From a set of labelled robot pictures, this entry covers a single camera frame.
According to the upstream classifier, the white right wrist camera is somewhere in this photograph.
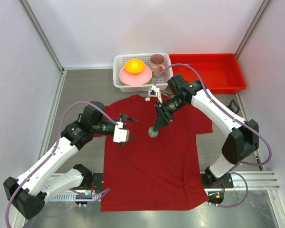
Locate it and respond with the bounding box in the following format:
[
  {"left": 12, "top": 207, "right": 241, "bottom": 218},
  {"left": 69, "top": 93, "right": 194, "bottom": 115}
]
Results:
[{"left": 148, "top": 85, "right": 162, "bottom": 103}]

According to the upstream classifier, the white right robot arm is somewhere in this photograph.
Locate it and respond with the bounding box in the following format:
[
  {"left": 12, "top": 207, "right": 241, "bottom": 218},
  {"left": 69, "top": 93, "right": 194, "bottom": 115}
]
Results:
[{"left": 148, "top": 74, "right": 259, "bottom": 188}]

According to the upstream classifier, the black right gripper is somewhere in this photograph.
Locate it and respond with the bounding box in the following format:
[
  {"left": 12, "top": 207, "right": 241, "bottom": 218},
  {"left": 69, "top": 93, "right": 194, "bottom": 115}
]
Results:
[{"left": 154, "top": 95, "right": 188, "bottom": 131}]

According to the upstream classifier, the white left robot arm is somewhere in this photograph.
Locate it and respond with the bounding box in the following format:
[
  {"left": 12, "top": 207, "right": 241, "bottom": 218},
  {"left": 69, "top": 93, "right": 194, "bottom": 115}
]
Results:
[{"left": 3, "top": 101, "right": 133, "bottom": 219}]

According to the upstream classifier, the red t-shirt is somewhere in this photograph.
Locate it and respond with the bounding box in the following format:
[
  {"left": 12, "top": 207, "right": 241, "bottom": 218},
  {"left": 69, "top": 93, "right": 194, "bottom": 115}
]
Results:
[{"left": 101, "top": 95, "right": 212, "bottom": 212}]

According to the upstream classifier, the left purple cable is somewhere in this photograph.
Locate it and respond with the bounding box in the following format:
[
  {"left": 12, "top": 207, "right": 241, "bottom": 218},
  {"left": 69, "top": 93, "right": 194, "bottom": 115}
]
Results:
[{"left": 5, "top": 100, "right": 119, "bottom": 228}]

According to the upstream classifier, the round colourful brooch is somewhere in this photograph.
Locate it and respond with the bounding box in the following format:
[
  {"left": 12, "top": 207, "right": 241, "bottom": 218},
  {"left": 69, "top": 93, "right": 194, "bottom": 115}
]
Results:
[{"left": 148, "top": 127, "right": 158, "bottom": 138}]

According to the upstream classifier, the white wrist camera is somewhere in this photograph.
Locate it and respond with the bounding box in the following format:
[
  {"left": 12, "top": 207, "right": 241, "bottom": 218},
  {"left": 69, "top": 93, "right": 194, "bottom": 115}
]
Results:
[
  {"left": 113, "top": 122, "right": 130, "bottom": 143},
  {"left": 148, "top": 85, "right": 162, "bottom": 103}
]

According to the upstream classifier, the black brooch box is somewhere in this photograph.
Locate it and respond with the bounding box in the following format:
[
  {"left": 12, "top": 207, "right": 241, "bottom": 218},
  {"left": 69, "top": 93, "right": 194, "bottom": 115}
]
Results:
[{"left": 228, "top": 99, "right": 240, "bottom": 114}]

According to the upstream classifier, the purple cable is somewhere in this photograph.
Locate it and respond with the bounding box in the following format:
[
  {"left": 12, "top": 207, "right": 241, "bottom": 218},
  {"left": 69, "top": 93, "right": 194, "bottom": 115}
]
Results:
[
  {"left": 5, "top": 100, "right": 119, "bottom": 228},
  {"left": 152, "top": 62, "right": 273, "bottom": 209}
]

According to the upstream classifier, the aluminium front rail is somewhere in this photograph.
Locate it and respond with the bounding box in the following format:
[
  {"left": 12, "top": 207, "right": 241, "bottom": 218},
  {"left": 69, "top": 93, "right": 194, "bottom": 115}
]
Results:
[{"left": 40, "top": 169, "right": 279, "bottom": 204}]

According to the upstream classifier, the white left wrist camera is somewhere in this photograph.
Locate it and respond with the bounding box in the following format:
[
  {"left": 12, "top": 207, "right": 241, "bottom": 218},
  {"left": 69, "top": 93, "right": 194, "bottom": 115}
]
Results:
[{"left": 113, "top": 122, "right": 130, "bottom": 143}]

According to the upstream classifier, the pink floral mug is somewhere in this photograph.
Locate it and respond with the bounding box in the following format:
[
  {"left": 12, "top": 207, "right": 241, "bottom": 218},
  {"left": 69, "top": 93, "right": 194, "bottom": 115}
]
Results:
[{"left": 150, "top": 54, "right": 165, "bottom": 77}]

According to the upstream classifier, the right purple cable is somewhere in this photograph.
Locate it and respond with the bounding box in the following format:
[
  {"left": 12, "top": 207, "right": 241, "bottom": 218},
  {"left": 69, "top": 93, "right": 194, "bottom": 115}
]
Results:
[{"left": 152, "top": 62, "right": 273, "bottom": 209}]

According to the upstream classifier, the orange plastic bowl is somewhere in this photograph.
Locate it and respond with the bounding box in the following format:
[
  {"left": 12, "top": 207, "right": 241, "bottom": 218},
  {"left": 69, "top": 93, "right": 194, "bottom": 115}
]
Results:
[{"left": 124, "top": 59, "right": 145, "bottom": 75}]

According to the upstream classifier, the red plastic tray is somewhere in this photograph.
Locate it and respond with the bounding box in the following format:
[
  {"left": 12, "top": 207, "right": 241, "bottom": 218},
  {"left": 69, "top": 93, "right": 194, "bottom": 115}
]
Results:
[{"left": 169, "top": 53, "right": 246, "bottom": 94}]

